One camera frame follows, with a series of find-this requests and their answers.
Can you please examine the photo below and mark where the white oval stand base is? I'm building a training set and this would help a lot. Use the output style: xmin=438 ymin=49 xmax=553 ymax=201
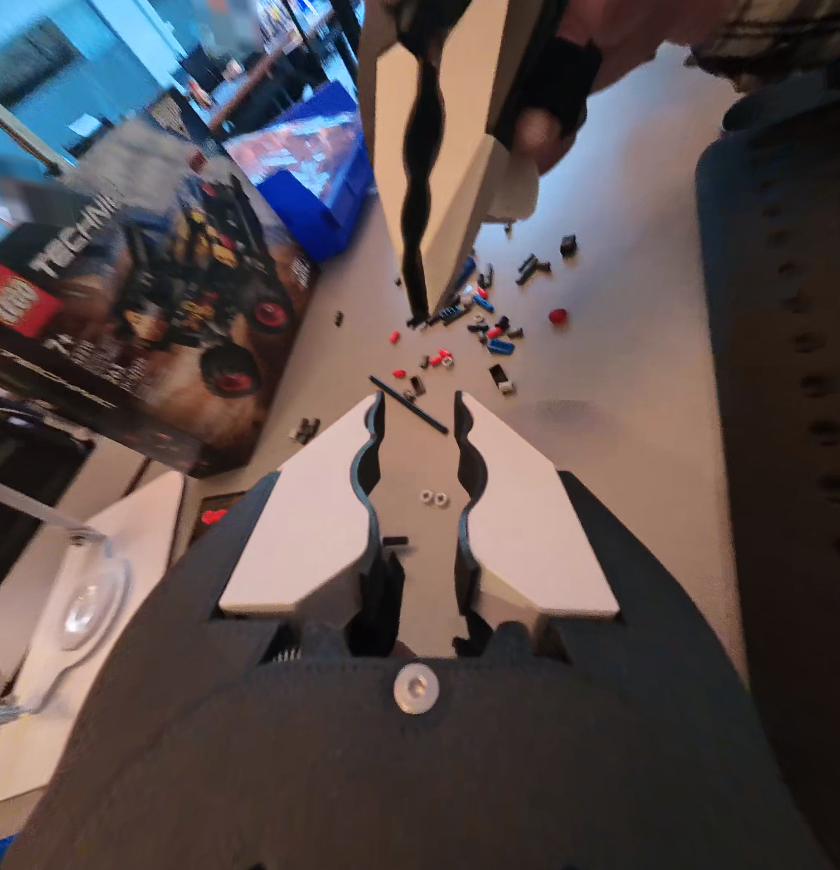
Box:
xmin=24 ymin=530 xmax=133 ymax=709

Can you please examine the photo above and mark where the pile of small toy bricks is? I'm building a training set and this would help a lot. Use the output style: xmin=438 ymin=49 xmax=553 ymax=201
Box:
xmin=394 ymin=251 xmax=553 ymax=371

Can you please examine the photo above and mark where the long black axle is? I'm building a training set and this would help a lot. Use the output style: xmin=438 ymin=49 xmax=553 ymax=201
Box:
xmin=368 ymin=373 xmax=450 ymax=435

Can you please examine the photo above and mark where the person's right forearm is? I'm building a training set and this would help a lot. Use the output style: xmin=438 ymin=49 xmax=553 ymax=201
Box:
xmin=687 ymin=0 xmax=840 ymax=91

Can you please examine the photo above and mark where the person's right hand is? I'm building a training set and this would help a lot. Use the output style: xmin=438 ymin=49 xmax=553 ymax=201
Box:
xmin=514 ymin=0 xmax=735 ymax=175

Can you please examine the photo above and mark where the blue storage bin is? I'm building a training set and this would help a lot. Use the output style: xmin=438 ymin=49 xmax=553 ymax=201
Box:
xmin=223 ymin=82 xmax=378 ymax=264

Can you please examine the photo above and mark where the toy set box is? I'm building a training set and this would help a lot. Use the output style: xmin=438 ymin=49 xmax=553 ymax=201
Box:
xmin=0 ymin=119 xmax=323 ymax=478

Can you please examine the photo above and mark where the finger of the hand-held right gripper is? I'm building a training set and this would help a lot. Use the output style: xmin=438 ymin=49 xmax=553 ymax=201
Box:
xmin=375 ymin=43 xmax=433 ymax=327
xmin=422 ymin=0 xmax=511 ymax=317

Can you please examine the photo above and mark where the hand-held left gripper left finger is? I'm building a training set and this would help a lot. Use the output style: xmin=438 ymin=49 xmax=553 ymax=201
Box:
xmin=218 ymin=391 xmax=405 ymax=658

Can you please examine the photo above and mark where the white book stand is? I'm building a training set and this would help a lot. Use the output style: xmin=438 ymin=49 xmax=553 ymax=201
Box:
xmin=0 ymin=469 xmax=187 ymax=811

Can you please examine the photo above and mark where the light grey desk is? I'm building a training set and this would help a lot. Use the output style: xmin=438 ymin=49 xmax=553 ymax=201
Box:
xmin=124 ymin=41 xmax=748 ymax=674

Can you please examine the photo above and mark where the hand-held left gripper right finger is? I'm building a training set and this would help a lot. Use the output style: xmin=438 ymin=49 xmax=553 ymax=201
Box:
xmin=452 ymin=391 xmax=622 ymax=634

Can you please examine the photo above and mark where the clear plastic bag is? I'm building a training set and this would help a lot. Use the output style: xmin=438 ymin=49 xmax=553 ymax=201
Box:
xmin=224 ymin=102 xmax=366 ymax=199

